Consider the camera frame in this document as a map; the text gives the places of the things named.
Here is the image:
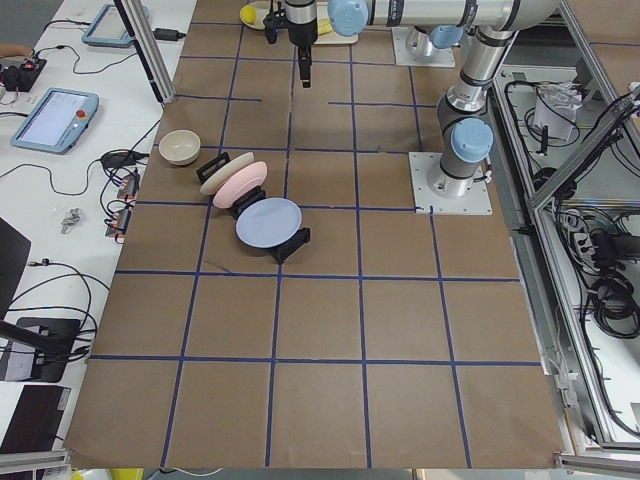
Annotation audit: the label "cream plate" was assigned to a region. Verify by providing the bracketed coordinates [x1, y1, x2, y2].
[200, 152, 255, 196]

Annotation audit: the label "near teach pendant tablet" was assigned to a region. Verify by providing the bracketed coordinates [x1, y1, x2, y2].
[10, 88, 100, 154]

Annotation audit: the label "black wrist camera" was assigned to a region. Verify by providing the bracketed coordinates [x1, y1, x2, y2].
[263, 0, 286, 45]

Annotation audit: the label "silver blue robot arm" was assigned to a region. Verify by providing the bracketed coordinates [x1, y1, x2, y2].
[327, 0, 559, 199]

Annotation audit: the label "yellow bread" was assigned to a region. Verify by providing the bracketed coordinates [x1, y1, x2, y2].
[317, 17, 333, 36]

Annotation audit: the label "far teach pendant tablet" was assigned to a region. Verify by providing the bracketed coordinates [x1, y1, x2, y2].
[82, 4, 133, 48]

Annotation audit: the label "black monitor stand base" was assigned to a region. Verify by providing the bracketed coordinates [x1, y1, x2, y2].
[1, 317, 80, 383]

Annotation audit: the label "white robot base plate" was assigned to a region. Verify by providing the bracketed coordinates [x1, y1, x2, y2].
[409, 152, 493, 216]

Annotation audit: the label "beige bowl with lemon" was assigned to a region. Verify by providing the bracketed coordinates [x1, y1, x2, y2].
[239, 1, 271, 31]

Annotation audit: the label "black dish rack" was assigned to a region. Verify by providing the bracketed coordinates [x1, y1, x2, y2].
[196, 152, 311, 265]

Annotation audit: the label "pink plate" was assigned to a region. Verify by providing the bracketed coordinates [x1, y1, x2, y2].
[213, 161, 268, 209]

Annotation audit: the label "yellow lemon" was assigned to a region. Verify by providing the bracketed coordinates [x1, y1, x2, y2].
[240, 5, 257, 25]

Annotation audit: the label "blue plate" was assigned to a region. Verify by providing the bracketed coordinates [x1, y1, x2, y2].
[236, 198, 302, 248]

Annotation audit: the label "cream tray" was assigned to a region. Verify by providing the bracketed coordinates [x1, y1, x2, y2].
[315, 31, 359, 46]

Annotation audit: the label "teach pendant tablet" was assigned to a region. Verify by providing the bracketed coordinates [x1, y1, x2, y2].
[82, 4, 133, 48]
[10, 88, 100, 154]

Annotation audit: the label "aluminium frame post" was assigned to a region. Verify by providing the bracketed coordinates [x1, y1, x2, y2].
[114, 0, 176, 105]

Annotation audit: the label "black power adapter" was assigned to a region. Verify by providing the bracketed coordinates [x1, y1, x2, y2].
[153, 28, 185, 41]

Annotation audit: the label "metal clamp pieces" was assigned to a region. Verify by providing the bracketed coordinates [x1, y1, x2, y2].
[60, 208, 81, 234]

